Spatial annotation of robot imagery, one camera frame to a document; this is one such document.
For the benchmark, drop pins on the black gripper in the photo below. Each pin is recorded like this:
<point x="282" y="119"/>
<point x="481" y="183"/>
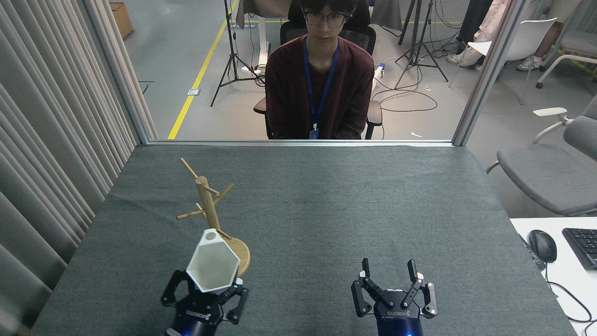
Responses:
<point x="397" y="312"/>
<point x="198" y="315"/>

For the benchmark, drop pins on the white hexagonal cup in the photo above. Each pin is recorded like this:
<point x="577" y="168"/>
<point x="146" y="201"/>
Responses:
<point x="213" y="263"/>

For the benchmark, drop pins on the wooden cup rack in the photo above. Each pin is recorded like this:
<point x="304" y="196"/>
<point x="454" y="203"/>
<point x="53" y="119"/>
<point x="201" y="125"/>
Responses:
<point x="210" y="205"/>

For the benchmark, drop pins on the grey felt table cover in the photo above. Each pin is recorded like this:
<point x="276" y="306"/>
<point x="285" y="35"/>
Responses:
<point x="317" y="210"/>

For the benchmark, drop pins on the black computer mouse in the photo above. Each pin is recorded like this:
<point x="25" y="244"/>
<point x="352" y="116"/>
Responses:
<point x="542" y="245"/>

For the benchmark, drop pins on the white desk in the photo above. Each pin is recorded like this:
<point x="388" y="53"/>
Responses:
<point x="569" y="284"/>

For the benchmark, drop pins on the black office chair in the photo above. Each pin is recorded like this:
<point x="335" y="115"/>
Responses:
<point x="368" y="116"/>

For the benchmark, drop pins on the blue id badge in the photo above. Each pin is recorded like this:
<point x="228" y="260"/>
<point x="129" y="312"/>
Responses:
<point x="314" y="134"/>

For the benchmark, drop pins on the black keyboard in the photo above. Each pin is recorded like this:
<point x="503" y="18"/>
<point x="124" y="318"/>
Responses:
<point x="583" y="247"/>

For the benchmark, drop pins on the grey padded armchair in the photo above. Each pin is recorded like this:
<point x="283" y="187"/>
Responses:
<point x="550" y="172"/>

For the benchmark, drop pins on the silver floor socket plate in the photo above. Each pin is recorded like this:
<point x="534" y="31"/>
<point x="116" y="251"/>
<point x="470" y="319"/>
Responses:
<point x="194" y="92"/>

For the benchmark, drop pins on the beige pleated curtain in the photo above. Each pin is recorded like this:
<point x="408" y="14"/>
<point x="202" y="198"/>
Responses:
<point x="51" y="140"/>

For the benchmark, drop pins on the white power strip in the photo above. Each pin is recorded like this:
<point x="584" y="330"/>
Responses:
<point x="254" y="69"/>

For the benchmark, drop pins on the black tripod stand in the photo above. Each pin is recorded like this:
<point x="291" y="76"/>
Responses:
<point x="419" y="46"/>
<point x="233" y="56"/>

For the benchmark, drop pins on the seated background person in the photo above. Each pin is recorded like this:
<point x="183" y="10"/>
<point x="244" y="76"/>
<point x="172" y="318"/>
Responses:
<point x="485" y="28"/>

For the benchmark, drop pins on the black-rimmed glasses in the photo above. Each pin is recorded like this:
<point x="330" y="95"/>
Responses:
<point x="326" y="18"/>

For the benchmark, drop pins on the white plastic chair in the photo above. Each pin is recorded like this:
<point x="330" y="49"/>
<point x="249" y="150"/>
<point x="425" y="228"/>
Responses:
<point x="527" y="39"/>

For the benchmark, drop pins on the cardboard box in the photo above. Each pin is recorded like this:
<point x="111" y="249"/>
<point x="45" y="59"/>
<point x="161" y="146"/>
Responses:
<point x="121" y="18"/>

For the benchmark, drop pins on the grey chair with white frame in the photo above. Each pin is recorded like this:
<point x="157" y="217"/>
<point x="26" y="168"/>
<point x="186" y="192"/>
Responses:
<point x="573" y="51"/>

